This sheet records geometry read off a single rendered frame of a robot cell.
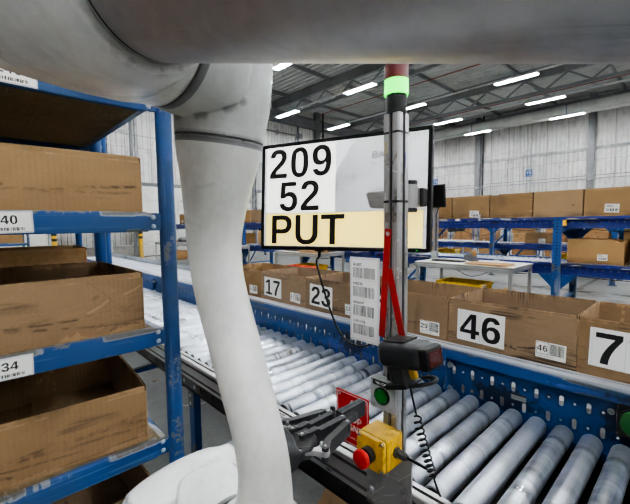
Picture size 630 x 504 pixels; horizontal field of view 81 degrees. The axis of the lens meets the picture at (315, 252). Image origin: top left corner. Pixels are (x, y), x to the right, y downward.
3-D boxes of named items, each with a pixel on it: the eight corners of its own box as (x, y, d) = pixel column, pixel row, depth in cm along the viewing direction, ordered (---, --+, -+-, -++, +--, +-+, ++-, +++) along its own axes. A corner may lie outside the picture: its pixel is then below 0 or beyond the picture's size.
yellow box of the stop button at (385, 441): (351, 465, 80) (351, 432, 79) (376, 448, 86) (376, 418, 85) (411, 501, 69) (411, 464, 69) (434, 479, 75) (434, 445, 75)
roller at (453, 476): (419, 506, 82) (419, 484, 81) (507, 419, 117) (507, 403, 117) (440, 518, 78) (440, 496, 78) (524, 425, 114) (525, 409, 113)
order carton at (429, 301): (363, 323, 164) (363, 285, 163) (401, 312, 184) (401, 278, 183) (447, 343, 136) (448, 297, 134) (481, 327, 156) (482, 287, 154)
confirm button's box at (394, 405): (368, 406, 83) (368, 376, 82) (377, 401, 85) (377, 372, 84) (394, 417, 78) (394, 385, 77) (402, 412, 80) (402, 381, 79)
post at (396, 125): (365, 501, 88) (365, 118, 81) (378, 491, 91) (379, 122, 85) (410, 531, 79) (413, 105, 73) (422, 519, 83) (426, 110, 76)
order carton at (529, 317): (447, 343, 136) (447, 297, 135) (481, 327, 156) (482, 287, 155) (576, 374, 107) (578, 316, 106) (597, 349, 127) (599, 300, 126)
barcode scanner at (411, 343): (431, 403, 67) (425, 345, 68) (379, 391, 76) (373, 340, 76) (449, 391, 72) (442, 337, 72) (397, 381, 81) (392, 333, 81)
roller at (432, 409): (370, 465, 91) (359, 473, 94) (465, 396, 127) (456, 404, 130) (358, 446, 94) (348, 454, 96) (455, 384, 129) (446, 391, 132)
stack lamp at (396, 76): (379, 95, 79) (379, 66, 78) (393, 101, 82) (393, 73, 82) (399, 89, 75) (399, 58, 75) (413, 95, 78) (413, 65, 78)
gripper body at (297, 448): (282, 446, 56) (326, 423, 62) (251, 424, 62) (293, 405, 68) (283, 494, 56) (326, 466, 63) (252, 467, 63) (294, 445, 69)
